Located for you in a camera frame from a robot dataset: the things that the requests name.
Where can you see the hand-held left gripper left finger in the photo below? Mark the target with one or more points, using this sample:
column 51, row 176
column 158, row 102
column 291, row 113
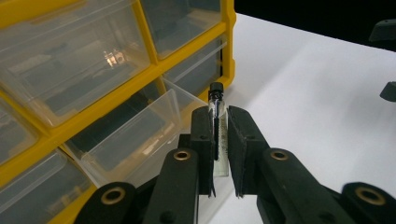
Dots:
column 202, row 130

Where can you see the grid of clear plastic drawers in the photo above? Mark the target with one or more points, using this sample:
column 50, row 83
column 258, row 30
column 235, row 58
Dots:
column 77, row 62

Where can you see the yellow black organizer cabinet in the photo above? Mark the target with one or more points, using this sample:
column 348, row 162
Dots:
column 229, row 37

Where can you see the transparent pull-out drawer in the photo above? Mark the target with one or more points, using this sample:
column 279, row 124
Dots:
column 124, row 140

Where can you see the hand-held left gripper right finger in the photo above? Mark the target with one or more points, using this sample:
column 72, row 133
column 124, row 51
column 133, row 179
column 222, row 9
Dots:
column 246, row 140

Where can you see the small black screw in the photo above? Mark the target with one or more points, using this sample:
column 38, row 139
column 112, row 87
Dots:
column 217, row 89

